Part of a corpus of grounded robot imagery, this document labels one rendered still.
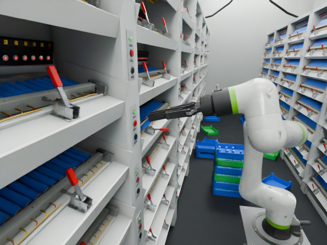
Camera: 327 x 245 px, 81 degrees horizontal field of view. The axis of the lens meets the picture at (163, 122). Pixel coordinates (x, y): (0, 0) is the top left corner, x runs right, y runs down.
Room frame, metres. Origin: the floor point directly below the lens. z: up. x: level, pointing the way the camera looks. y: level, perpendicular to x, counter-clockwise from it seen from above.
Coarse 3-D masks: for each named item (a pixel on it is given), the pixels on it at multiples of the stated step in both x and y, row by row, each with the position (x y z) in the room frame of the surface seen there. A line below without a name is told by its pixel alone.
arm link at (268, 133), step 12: (252, 120) 0.56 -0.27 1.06; (264, 120) 0.53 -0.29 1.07; (276, 120) 0.53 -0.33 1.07; (252, 132) 0.54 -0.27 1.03; (264, 132) 0.52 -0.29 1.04; (276, 132) 0.51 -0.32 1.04; (288, 132) 0.58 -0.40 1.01; (300, 132) 0.72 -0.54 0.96; (252, 144) 0.54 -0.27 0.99; (264, 144) 0.51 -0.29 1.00; (276, 144) 0.50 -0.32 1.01; (288, 144) 0.63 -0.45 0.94
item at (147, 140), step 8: (160, 96) 1.19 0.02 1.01; (168, 104) 1.16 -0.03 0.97; (176, 104) 1.17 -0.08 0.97; (160, 120) 0.91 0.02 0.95; (168, 120) 0.97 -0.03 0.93; (144, 136) 0.70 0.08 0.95; (152, 136) 0.72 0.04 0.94; (144, 144) 0.64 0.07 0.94; (152, 144) 0.74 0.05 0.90; (144, 152) 0.63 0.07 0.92
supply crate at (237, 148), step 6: (216, 144) 1.71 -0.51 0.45; (222, 144) 1.72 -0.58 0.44; (228, 144) 1.71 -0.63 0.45; (234, 144) 1.70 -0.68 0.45; (216, 150) 1.58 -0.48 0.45; (222, 150) 1.67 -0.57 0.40; (240, 150) 1.67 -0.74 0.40; (216, 156) 1.54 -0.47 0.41; (222, 156) 1.53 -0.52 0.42; (228, 156) 1.52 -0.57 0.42; (234, 156) 1.51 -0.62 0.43; (240, 156) 1.50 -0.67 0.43
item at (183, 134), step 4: (184, 124) 1.86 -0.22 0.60; (188, 124) 1.85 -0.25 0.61; (184, 128) 1.82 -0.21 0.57; (188, 128) 1.84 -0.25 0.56; (180, 132) 1.71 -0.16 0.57; (184, 132) 1.67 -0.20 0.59; (188, 132) 1.77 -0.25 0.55; (180, 136) 1.61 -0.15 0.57; (184, 136) 1.65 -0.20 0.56; (180, 140) 1.54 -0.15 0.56; (184, 140) 1.56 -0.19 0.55; (180, 144) 1.43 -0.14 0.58; (180, 148) 1.40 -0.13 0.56; (180, 152) 1.34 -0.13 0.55
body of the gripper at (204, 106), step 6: (204, 96) 0.64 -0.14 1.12; (198, 102) 0.70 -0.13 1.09; (204, 102) 0.63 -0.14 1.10; (210, 102) 0.62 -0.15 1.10; (186, 108) 0.65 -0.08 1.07; (192, 108) 0.63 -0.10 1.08; (198, 108) 0.62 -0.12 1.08; (204, 108) 0.62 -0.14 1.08; (210, 108) 0.62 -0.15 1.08; (204, 114) 0.63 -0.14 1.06; (210, 114) 0.63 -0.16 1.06
